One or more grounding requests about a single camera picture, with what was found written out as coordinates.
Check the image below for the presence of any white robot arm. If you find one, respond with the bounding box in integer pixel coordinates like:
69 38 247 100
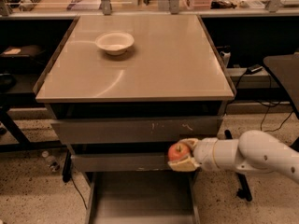
168 130 299 183

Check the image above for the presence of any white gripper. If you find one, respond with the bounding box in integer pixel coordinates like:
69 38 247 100
168 138 219 172

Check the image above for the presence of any top grey drawer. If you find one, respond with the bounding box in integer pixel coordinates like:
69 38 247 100
51 116 223 145

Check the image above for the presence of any thin black cable right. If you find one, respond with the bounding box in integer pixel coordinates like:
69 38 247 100
254 98 294 133

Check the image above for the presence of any grey drawer cabinet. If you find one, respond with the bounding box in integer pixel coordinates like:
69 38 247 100
33 13 236 181

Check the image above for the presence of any middle grey drawer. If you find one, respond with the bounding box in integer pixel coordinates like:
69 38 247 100
71 152 170 172

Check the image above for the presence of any black phone on shelf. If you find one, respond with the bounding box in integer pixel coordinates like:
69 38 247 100
246 64 263 75

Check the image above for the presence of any white paper bowl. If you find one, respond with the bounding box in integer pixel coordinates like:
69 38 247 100
95 31 135 56

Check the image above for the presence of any clear plastic bottle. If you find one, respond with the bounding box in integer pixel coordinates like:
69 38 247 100
42 150 60 173

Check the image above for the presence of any black floor cable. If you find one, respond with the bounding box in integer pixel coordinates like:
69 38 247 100
70 176 89 211

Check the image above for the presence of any red apple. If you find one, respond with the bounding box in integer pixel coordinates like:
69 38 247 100
167 143 190 161

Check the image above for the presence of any bottom open grey drawer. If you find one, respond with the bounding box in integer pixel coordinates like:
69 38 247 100
85 171 200 224

